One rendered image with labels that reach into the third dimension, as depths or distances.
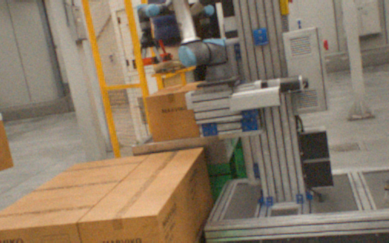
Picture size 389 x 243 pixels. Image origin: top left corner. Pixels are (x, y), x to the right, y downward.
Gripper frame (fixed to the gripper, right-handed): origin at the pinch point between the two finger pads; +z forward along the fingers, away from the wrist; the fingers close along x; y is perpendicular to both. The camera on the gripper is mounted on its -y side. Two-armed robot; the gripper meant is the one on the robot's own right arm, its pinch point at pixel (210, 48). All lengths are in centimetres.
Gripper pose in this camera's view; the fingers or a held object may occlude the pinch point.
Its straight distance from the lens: 377.3
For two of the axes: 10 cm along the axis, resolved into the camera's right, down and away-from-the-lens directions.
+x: 9.7, -1.4, -2.0
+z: 1.7, 9.7, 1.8
